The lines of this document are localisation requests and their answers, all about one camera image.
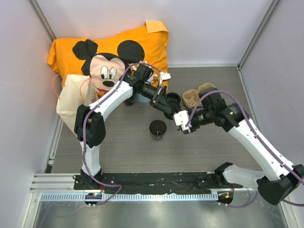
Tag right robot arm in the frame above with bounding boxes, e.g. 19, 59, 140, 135
173, 87, 304, 205

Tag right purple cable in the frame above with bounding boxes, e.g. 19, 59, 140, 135
185, 89, 304, 209

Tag purple cable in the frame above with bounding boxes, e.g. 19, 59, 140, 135
185, 89, 304, 209
82, 62, 162, 218

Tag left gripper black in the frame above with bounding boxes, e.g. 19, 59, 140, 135
141, 82, 171, 114

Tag blue cup straw holder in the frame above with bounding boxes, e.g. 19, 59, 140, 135
136, 94, 150, 103

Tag orange Mickey Mouse pillow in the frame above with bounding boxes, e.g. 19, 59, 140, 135
47, 21, 169, 97

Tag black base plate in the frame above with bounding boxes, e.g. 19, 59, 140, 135
73, 172, 243, 195

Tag paper takeout bag orange handles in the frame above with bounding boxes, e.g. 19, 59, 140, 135
56, 74, 98, 132

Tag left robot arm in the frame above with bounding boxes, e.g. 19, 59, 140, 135
74, 63, 172, 190

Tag aluminium rail frame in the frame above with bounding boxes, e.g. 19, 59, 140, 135
30, 172, 247, 204

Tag black cup stack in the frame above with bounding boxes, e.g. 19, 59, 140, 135
124, 95, 135, 106

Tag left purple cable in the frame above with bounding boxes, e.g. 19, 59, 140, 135
82, 62, 162, 218

